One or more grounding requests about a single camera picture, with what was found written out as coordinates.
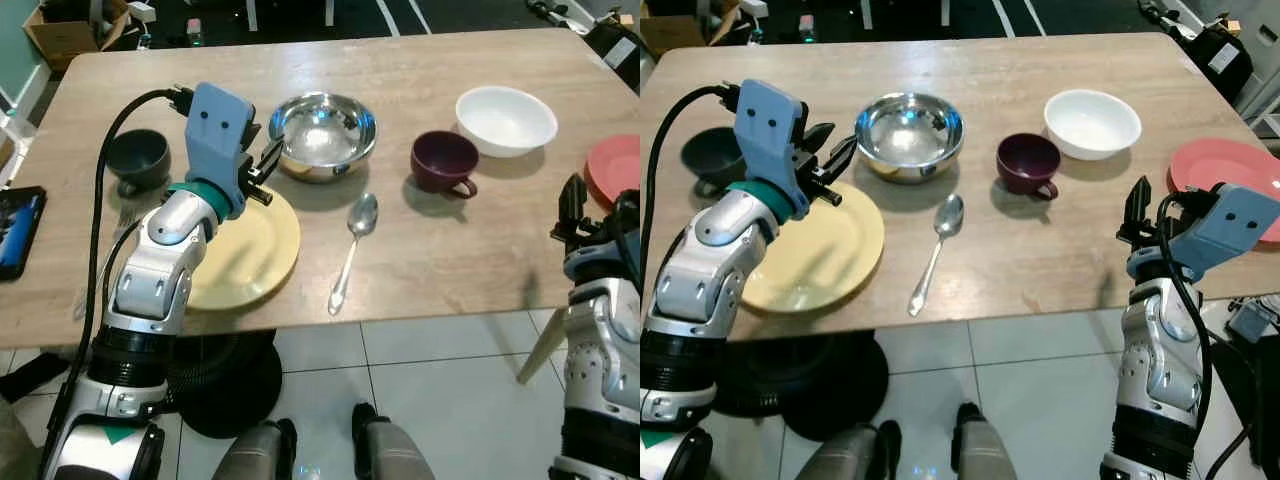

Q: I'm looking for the steel spoon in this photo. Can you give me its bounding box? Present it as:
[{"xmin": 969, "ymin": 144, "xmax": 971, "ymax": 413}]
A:
[
  {"xmin": 907, "ymin": 193, "xmax": 966, "ymax": 318},
  {"xmin": 327, "ymin": 192, "xmax": 380, "ymax": 317}
]

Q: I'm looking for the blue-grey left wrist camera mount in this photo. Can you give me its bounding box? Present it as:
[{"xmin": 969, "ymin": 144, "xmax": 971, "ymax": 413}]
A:
[
  {"xmin": 733, "ymin": 79, "xmax": 810, "ymax": 220},
  {"xmin": 185, "ymin": 82, "xmax": 262, "ymax": 217}
]

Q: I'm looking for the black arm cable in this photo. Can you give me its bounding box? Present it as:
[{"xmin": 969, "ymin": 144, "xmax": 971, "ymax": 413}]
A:
[
  {"xmin": 605, "ymin": 190, "xmax": 641, "ymax": 301},
  {"xmin": 45, "ymin": 88, "xmax": 196, "ymax": 451},
  {"xmin": 1158, "ymin": 190, "xmax": 1257, "ymax": 480},
  {"xmin": 640, "ymin": 84, "xmax": 741, "ymax": 261}
]

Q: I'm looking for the black backpack with white tag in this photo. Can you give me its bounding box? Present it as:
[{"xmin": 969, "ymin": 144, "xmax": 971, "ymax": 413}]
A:
[
  {"xmin": 584, "ymin": 14, "xmax": 641, "ymax": 93},
  {"xmin": 1180, "ymin": 14, "xmax": 1254, "ymax": 102}
]

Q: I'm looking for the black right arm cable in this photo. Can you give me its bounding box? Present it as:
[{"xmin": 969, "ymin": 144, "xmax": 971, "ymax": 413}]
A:
[
  {"xmin": 605, "ymin": 190, "xmax": 641, "ymax": 301},
  {"xmin": 1158, "ymin": 190, "xmax": 1257, "ymax": 480}
]

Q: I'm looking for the shiny steel bowl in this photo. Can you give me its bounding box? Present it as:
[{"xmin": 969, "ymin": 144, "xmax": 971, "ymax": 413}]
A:
[
  {"xmin": 855, "ymin": 92, "xmax": 966, "ymax": 185},
  {"xmin": 267, "ymin": 92, "xmax": 379, "ymax": 185}
]

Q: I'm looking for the grey robot leg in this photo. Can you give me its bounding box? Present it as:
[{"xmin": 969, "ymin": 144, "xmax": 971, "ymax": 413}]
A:
[
  {"xmin": 213, "ymin": 419, "xmax": 298, "ymax": 480},
  {"xmin": 795, "ymin": 419, "xmax": 902, "ymax": 480},
  {"xmin": 950, "ymin": 401, "xmax": 1023, "ymax": 480},
  {"xmin": 351, "ymin": 402, "xmax": 437, "ymax": 480}
]

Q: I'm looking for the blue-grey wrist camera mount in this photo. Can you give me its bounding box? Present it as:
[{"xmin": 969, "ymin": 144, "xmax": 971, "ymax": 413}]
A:
[
  {"xmin": 185, "ymin": 82, "xmax": 262, "ymax": 217},
  {"xmin": 1163, "ymin": 183, "xmax": 1280, "ymax": 283},
  {"xmin": 733, "ymin": 79, "xmax": 810, "ymax": 220}
]

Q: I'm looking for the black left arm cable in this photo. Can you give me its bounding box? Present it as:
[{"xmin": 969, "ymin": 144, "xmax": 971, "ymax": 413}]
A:
[
  {"xmin": 45, "ymin": 88, "xmax": 196, "ymax": 451},
  {"xmin": 640, "ymin": 84, "xmax": 741, "ymax": 261}
]

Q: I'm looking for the pink plate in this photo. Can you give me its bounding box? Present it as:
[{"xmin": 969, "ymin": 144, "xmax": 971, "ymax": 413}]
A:
[
  {"xmin": 585, "ymin": 134, "xmax": 641, "ymax": 209},
  {"xmin": 1167, "ymin": 138, "xmax": 1280, "ymax": 245}
]

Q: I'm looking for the grey left robot leg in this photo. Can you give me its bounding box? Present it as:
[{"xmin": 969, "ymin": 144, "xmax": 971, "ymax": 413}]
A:
[
  {"xmin": 213, "ymin": 419, "xmax": 298, "ymax": 480},
  {"xmin": 795, "ymin": 419, "xmax": 902, "ymax": 480}
]

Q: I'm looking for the dark grey cup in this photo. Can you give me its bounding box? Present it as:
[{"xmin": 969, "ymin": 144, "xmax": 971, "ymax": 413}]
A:
[
  {"xmin": 105, "ymin": 128, "xmax": 172, "ymax": 197},
  {"xmin": 680, "ymin": 127, "xmax": 747, "ymax": 197}
]

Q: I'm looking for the brown cardboard box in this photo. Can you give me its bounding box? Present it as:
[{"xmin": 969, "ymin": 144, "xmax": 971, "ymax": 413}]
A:
[
  {"xmin": 640, "ymin": 0, "xmax": 743, "ymax": 57},
  {"xmin": 22, "ymin": 0, "xmax": 132, "ymax": 72}
]

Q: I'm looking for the maroon cup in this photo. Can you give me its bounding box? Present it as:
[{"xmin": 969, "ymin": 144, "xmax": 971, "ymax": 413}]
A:
[
  {"xmin": 410, "ymin": 130, "xmax": 481, "ymax": 199},
  {"xmin": 996, "ymin": 132, "xmax": 1064, "ymax": 200}
]

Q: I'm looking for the yellow plate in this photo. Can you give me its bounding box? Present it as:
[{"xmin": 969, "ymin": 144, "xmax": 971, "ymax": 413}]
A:
[
  {"xmin": 740, "ymin": 182, "xmax": 887, "ymax": 315},
  {"xmin": 183, "ymin": 184, "xmax": 302, "ymax": 312}
]

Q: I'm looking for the black round table base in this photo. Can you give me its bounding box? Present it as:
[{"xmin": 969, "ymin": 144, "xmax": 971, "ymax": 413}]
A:
[
  {"xmin": 163, "ymin": 328, "xmax": 287, "ymax": 440},
  {"xmin": 713, "ymin": 328, "xmax": 890, "ymax": 442}
]

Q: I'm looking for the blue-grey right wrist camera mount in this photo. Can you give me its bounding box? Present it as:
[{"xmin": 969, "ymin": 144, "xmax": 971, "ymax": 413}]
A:
[{"xmin": 1163, "ymin": 183, "xmax": 1280, "ymax": 283}]

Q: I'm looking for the black phone with lit screen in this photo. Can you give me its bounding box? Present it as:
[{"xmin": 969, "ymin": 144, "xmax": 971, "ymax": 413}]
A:
[{"xmin": 0, "ymin": 186, "xmax": 48, "ymax": 283}]

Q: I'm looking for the white bowl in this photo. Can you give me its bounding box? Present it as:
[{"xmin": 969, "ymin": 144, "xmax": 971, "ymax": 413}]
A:
[
  {"xmin": 1043, "ymin": 89, "xmax": 1143, "ymax": 162},
  {"xmin": 455, "ymin": 86, "xmax": 559, "ymax": 159}
]

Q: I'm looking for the grey right robot leg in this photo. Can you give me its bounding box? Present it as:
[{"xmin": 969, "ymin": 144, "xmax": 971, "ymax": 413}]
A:
[
  {"xmin": 351, "ymin": 402, "xmax": 437, "ymax": 480},
  {"xmin": 950, "ymin": 401, "xmax": 1023, "ymax": 480}
]

